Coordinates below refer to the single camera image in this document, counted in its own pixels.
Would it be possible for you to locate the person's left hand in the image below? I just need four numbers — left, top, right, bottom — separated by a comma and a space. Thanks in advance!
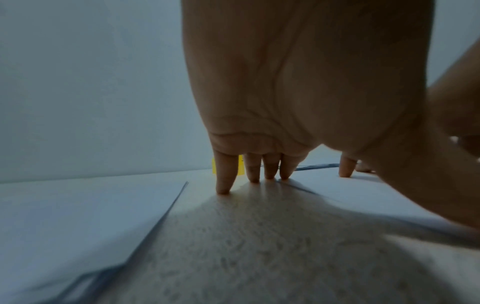
181, 0, 480, 229

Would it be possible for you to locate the person's right hand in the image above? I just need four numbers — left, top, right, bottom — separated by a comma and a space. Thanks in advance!
337, 38, 480, 179

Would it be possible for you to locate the stack of white paper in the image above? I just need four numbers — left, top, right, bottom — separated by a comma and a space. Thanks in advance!
0, 178, 189, 304

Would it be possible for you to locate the yellow glue stick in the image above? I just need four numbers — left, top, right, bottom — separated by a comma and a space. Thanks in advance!
212, 154, 247, 177

